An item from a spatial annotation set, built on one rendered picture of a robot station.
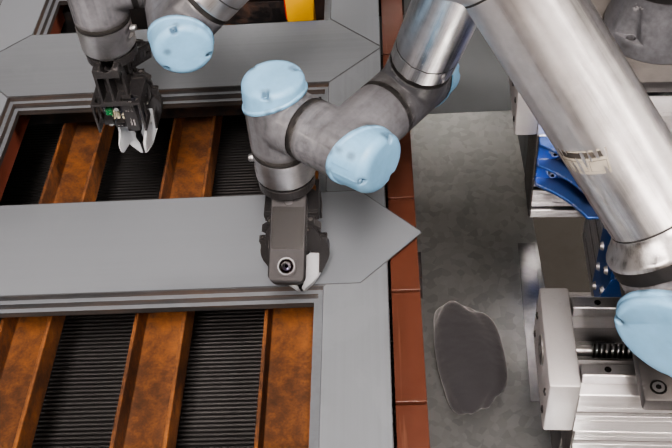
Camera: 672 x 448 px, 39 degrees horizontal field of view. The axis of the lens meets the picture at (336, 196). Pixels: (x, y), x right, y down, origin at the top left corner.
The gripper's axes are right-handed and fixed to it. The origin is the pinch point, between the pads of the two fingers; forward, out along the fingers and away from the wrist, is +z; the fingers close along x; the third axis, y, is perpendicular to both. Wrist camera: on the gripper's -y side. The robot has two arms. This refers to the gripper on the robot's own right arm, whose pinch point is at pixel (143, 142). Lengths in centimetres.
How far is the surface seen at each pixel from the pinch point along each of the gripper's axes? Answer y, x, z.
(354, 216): 13.2, 32.5, 4.7
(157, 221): 12.4, 3.0, 4.8
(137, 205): 8.9, -0.6, 4.9
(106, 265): 20.7, -3.3, 4.9
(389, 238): 17.7, 37.5, 4.7
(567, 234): -57, 83, 90
